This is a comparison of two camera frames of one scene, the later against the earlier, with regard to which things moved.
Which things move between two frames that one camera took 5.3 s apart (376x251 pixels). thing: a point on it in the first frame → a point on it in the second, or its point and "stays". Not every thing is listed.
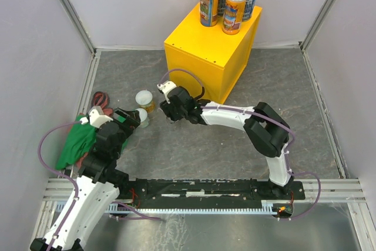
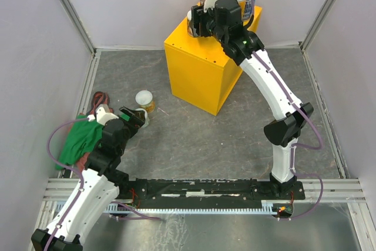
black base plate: [167, 191] stays
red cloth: [79, 163] stays
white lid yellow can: [144, 99] stays
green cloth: [81, 141] stays
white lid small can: [168, 119] → [190, 27]
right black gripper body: [169, 110] → [195, 20]
